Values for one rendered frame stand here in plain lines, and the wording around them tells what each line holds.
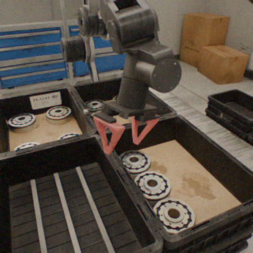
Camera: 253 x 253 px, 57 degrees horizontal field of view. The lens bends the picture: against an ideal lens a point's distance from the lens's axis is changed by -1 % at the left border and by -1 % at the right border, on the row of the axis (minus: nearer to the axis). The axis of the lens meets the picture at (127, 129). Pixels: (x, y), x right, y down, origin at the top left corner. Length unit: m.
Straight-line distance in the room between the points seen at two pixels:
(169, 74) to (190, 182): 0.42
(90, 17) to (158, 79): 0.96
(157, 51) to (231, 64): 3.32
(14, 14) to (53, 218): 3.13
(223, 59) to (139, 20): 3.18
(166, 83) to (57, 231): 0.43
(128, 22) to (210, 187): 0.51
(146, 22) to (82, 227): 0.48
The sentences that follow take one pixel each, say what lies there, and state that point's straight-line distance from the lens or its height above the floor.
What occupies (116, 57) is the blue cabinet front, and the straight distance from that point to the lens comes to 3.05.
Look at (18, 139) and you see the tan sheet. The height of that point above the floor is 0.83.
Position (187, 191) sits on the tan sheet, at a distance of 0.71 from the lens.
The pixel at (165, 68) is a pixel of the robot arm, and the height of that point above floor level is 1.22.
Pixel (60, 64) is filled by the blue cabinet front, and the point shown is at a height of 0.49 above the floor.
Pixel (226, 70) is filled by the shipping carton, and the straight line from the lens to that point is 3.67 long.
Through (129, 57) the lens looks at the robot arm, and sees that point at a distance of 0.45.
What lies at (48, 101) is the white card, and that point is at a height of 0.88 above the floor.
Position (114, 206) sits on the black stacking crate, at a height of 0.83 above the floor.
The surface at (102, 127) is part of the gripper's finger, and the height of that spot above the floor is 1.09.
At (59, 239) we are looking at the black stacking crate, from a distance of 0.62.
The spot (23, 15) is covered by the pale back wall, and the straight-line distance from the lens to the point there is 3.58.
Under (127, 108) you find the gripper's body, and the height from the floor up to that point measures 1.13.
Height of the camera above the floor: 1.34
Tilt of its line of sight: 34 degrees down
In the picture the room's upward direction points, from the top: straight up
